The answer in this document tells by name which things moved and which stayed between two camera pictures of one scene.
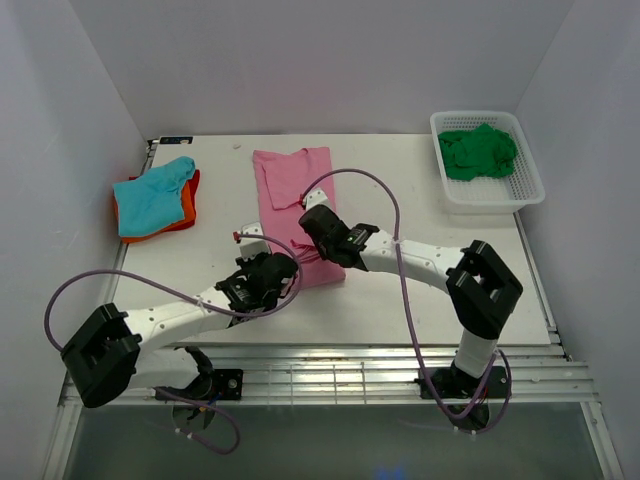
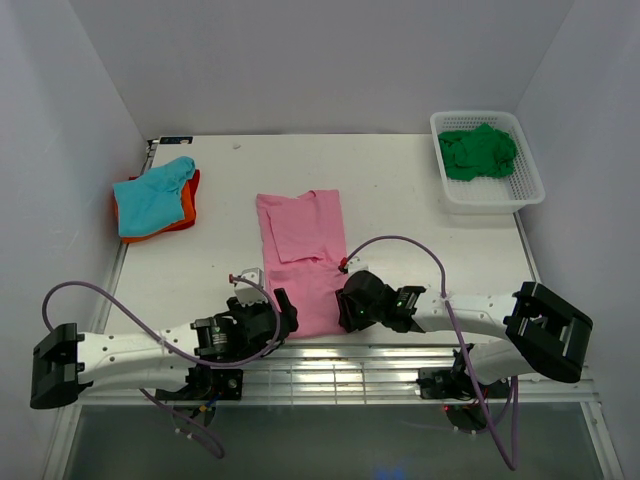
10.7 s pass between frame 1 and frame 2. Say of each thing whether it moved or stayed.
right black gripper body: moved
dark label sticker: stayed
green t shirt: stayed
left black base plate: stayed
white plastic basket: stayed
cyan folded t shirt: stayed
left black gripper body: moved
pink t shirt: moved
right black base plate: stayed
